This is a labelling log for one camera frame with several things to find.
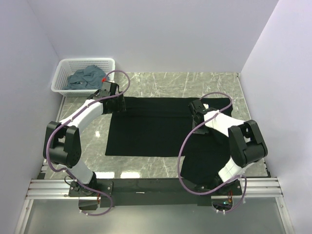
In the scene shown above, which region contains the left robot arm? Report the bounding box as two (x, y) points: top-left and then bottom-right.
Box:
(43, 81), (126, 196)

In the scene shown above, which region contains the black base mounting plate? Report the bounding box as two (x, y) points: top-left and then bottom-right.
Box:
(68, 178), (242, 211)

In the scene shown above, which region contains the black t shirt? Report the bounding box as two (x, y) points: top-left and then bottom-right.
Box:
(105, 97), (229, 184)

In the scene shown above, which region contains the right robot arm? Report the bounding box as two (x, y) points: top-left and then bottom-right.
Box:
(189, 99), (268, 195)

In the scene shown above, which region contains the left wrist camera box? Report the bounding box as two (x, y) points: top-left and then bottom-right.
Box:
(102, 78), (114, 83)

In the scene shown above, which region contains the aluminium rail frame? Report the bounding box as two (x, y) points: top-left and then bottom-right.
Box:
(14, 97), (297, 234)

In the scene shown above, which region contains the grey blue t shirt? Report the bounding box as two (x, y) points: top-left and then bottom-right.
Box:
(63, 65), (106, 90)

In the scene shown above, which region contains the white plastic laundry basket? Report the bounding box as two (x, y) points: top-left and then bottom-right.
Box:
(51, 58), (116, 97)

